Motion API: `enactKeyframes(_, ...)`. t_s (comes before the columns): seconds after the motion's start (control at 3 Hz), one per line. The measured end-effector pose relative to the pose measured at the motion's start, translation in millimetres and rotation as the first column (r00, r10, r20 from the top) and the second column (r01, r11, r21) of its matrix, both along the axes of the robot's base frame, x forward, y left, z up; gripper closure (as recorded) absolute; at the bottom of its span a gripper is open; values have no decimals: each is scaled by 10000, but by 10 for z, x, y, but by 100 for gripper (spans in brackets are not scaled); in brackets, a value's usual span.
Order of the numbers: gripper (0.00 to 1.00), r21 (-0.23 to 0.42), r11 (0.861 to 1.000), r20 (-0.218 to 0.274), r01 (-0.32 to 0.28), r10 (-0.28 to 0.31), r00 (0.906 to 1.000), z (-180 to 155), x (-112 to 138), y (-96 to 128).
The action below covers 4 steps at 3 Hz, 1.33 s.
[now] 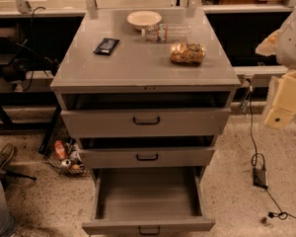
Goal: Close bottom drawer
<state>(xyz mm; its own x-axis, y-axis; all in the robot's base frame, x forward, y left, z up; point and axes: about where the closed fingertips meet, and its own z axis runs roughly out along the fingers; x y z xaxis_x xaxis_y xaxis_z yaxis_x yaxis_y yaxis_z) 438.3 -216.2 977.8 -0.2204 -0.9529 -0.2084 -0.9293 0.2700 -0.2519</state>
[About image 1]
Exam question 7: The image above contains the grey bottom drawer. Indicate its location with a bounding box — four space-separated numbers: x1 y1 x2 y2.
82 167 215 237

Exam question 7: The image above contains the grey drawer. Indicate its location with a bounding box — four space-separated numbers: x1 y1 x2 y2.
79 136 215 169
82 167 215 237
58 92 230 138

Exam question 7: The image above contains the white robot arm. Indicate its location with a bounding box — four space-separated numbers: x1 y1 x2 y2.
256 7 296 129

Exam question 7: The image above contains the grey top drawer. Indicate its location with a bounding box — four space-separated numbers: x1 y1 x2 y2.
58 92 230 138

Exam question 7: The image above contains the grey metal drawer cabinet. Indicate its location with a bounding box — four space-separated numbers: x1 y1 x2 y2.
49 7 242 183

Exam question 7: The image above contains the grey middle drawer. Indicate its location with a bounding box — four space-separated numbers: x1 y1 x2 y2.
79 136 215 169

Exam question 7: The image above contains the black power adapter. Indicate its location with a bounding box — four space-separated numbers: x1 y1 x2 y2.
253 168 268 189

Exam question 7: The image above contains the golden chip bag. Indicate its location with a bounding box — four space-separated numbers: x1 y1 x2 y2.
170 42 206 64

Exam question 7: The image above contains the clear plastic water bottle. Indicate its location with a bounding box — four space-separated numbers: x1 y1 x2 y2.
141 23 191 42

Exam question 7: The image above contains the white ceramic bowl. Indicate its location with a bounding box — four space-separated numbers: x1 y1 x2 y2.
127 11 162 31

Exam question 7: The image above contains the orange red can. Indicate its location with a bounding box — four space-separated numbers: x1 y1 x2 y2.
54 140 68 160

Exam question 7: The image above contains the black machine on left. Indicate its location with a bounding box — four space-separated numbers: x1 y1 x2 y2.
0 26 59 82

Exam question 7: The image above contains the brown shoe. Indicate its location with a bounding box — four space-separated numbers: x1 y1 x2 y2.
0 143 15 169

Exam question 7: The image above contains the black power cable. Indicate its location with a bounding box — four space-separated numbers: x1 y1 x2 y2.
245 77 296 226

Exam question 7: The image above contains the wire basket of items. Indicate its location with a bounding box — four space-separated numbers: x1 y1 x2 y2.
42 137 89 177

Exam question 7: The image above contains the black cable on left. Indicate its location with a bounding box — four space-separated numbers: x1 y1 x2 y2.
22 6 47 93

